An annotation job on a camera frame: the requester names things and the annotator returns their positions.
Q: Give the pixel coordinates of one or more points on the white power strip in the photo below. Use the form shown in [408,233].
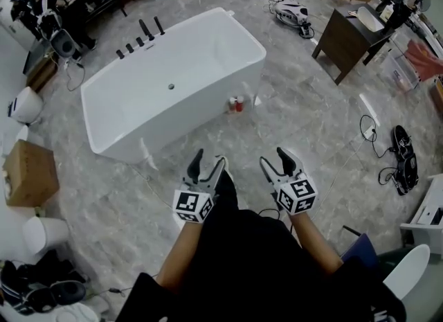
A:
[369,132]

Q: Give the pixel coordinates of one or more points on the person's left forearm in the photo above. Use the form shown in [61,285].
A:
[180,258]

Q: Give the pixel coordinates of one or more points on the white waste bin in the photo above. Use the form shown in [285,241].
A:
[45,234]

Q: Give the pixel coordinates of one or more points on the black bag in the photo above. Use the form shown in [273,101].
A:
[38,286]

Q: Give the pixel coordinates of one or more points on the person's black clothing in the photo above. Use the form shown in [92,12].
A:
[249,265]

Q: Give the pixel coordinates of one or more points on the black handheld shower head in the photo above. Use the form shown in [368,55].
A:
[159,25]

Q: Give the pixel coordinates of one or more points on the white shelf unit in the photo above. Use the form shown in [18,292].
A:
[427,210]

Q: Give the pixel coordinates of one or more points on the clear plastic storage box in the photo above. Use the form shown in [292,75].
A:
[399,73]

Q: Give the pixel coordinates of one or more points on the brown cardboard box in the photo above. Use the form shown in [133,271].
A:
[29,175]

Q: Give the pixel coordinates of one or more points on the black bathtub faucet spout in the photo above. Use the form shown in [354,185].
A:
[146,30]

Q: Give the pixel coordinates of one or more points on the white robot device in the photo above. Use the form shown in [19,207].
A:
[290,9]

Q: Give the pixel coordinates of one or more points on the black faucet knob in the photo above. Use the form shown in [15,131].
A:
[120,53]
[139,41]
[129,48]

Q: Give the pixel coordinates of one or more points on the grey round fan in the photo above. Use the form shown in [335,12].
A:
[63,44]

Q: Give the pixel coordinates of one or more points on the white bathtub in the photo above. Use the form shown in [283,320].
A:
[145,106]

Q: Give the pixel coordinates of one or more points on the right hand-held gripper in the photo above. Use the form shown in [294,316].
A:
[297,194]

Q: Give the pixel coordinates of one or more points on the white wash basin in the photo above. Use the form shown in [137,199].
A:
[369,18]

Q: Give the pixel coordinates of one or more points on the person's right forearm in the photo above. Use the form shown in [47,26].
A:
[313,241]

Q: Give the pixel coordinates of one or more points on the blue folder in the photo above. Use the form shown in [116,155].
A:
[361,253]

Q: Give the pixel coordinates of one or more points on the dark wooden cabinet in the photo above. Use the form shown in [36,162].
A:
[342,42]

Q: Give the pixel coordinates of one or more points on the white toilet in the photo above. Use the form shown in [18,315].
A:
[26,105]

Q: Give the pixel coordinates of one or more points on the red cloth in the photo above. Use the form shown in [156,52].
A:
[424,59]

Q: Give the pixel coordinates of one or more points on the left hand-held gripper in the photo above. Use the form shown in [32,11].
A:
[192,203]

